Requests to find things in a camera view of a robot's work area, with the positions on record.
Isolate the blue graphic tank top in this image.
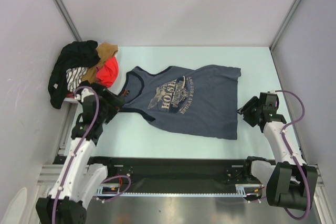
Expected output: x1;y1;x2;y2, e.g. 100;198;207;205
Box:
119;65;241;140

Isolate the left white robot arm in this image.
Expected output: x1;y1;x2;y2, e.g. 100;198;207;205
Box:
36;83;124;223

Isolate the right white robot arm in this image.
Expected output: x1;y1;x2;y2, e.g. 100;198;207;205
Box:
238;92;318;211

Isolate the red tank top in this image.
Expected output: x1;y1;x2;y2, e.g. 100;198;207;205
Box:
96;56;119;88

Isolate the pink tank top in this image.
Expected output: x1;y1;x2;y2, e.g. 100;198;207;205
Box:
66;91;75;99

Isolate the striped tank top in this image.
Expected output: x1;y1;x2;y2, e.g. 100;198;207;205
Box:
66;67;88;92

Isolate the brown tank top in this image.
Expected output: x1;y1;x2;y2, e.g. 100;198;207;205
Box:
81;42;118;83

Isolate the black tank top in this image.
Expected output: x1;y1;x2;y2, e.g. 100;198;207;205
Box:
48;40;100;109

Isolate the white laundry basket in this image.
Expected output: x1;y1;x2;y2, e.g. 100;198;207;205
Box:
64;96;81;103

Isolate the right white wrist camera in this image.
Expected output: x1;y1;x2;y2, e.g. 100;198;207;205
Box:
259;92;279;114

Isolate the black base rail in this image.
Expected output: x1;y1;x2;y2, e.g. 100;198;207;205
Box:
52;155;307;194

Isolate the white cable duct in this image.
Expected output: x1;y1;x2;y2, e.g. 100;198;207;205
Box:
93;184;265;199

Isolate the left aluminium frame post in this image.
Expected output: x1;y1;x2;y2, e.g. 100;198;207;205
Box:
53;0;82;41

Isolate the aluminium frame post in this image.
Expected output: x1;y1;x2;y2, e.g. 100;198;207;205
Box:
53;0;82;41
269;0;303;52

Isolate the right aluminium frame post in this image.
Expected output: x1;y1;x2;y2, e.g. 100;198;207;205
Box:
269;0;303;52

